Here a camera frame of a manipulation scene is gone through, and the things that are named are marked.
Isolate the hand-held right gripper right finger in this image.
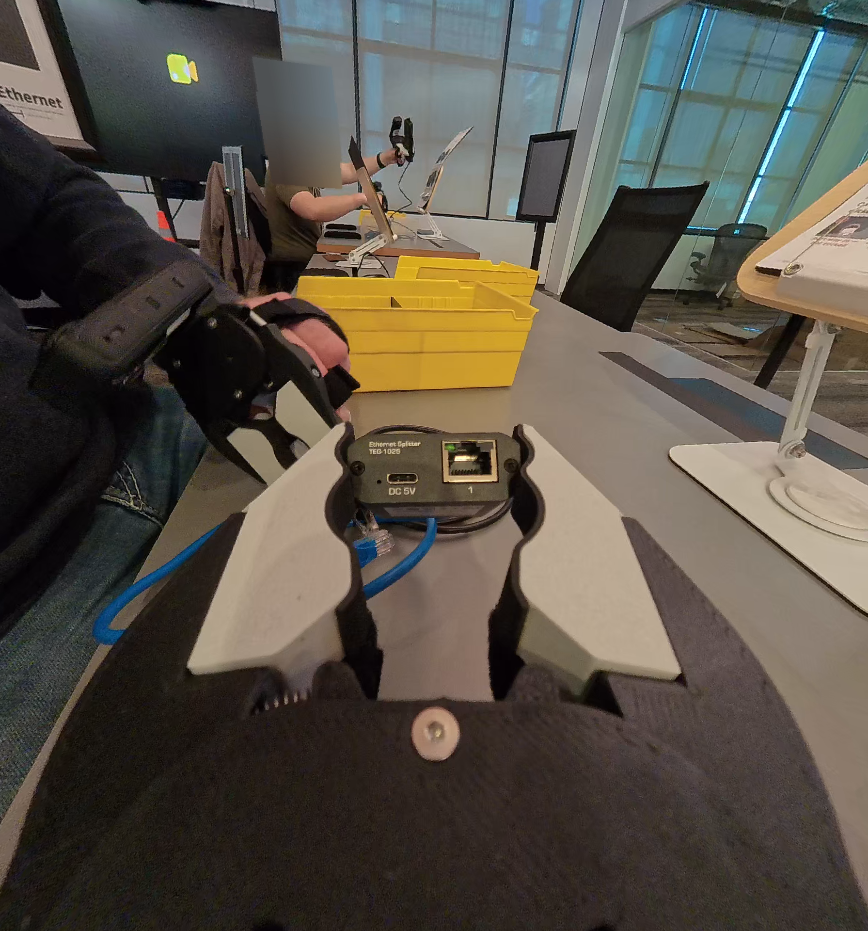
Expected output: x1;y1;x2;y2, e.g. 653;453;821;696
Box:
489;423;683;703

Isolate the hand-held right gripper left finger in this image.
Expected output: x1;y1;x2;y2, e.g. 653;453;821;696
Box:
187;423;385;703

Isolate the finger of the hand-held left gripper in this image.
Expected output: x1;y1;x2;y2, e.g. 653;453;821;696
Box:
259;323;363;446
203;416;298;487

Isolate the blue ethernet cable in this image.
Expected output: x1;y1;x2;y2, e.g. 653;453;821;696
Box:
92;505;438;646

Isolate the black ethernet splitter box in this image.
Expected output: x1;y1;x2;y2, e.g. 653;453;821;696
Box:
345;429;531;521

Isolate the black cable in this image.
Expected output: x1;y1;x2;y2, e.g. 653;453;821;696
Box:
330;425;516;537

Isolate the person's left forearm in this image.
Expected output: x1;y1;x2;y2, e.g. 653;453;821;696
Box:
0;76;256;437

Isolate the person's left hand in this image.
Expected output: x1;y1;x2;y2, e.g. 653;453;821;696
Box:
243;289;352;378

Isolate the large yellow plastic bin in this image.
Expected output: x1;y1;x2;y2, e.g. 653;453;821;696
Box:
296;275;538;394

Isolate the brown jacket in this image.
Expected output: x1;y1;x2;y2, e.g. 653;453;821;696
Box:
200;161;268;292

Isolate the wooden document stand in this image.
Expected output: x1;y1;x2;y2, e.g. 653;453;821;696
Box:
418;127;475;240
335;134;400;272
668;134;868;635

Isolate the brown wooden table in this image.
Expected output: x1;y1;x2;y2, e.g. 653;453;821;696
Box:
316;218;482;279

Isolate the small yellow plastic bin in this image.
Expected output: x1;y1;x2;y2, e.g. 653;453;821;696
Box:
394;255;540;306

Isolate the person's dark sweater torso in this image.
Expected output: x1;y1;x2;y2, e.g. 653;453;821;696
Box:
0;269;122;656

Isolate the black mesh office chair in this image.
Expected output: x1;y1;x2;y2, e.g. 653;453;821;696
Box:
561;182;711;332

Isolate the black display on pole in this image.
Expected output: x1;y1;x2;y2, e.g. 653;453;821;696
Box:
515;129;579;270

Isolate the grey office chair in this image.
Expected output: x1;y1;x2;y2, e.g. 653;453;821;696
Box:
684;222;769;306

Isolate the printed instruction sheet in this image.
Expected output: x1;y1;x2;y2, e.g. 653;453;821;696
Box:
757;156;868;292

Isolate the black wrist strap device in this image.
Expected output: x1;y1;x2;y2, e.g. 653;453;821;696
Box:
30;260;213;397

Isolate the large black wall screen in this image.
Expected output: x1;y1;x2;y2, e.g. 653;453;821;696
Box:
56;0;284;183

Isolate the framed wall poster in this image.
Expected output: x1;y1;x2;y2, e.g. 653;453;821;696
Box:
0;0;102;157

